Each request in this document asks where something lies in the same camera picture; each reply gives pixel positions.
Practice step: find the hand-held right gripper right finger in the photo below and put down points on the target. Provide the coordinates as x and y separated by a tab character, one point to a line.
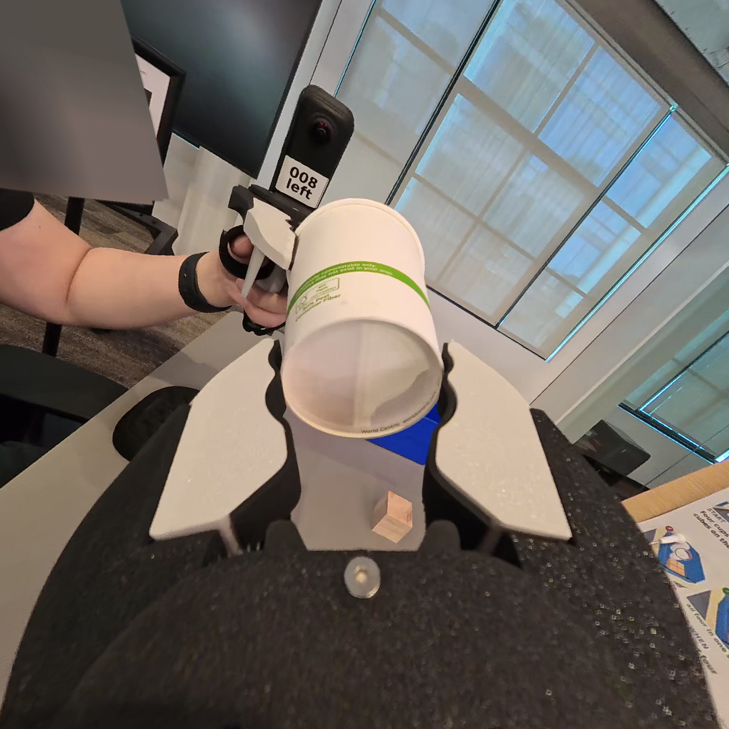
495	455

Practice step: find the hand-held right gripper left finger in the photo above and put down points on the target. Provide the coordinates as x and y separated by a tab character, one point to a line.
222	455

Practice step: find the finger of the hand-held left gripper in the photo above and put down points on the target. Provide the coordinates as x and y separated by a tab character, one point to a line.
270	236

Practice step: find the blue plastic bin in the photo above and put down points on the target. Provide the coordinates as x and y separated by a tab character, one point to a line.
410	441

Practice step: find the white paper cup green band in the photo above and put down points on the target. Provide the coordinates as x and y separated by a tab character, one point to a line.
359	273

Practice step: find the person's left forearm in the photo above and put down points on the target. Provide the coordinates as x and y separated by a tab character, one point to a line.
102	285

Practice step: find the person's left hand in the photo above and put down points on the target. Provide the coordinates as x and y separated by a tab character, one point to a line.
262	307

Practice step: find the black wrist band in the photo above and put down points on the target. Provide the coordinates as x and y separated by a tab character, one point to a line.
196	285

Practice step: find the large dark screen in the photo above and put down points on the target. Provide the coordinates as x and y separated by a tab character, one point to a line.
228	68

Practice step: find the black box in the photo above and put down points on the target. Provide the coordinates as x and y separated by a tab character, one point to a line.
612	453

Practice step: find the wooden cube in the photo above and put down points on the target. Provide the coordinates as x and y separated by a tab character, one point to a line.
392	515

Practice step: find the black framed floor sign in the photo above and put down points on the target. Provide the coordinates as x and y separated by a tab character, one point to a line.
159	97

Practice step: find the black office chair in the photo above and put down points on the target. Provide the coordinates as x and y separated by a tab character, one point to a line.
51	398

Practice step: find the large paned window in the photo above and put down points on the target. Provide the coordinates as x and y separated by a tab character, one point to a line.
683	398
541	171

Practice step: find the printed instruction sheet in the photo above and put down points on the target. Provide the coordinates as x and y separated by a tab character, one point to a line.
689	569

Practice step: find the person's black shirt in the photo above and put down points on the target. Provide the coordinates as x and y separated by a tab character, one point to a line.
14	210

